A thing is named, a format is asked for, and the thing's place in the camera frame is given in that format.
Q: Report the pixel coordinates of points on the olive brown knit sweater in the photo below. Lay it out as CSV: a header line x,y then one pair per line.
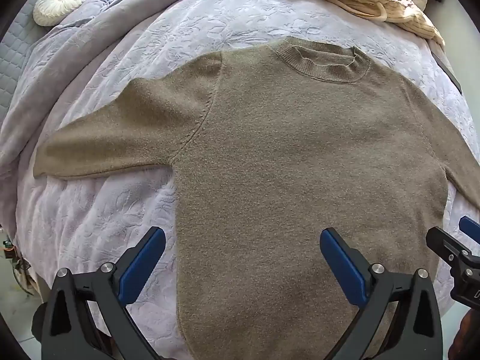
x,y
292,165

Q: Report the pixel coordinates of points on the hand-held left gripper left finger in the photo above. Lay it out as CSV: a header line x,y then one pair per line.
x,y
144,260

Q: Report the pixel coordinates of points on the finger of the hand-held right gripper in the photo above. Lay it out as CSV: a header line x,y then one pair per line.
x,y
444,243
471,228

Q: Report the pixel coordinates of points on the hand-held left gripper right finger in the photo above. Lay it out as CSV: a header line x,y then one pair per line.
x,y
343,266

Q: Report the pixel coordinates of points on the round white pleated cushion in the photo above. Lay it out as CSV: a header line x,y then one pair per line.
x,y
58,2

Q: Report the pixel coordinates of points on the grey quilted headboard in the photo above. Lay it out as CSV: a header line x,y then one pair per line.
x,y
15,52

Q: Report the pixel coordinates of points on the lavender embossed blanket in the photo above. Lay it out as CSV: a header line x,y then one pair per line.
x,y
112,213

